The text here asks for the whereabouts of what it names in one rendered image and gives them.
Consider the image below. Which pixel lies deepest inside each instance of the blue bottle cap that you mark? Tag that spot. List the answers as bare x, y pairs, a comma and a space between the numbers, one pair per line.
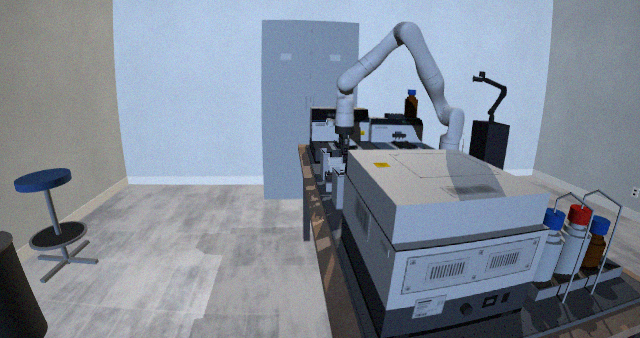
554, 220
600, 224

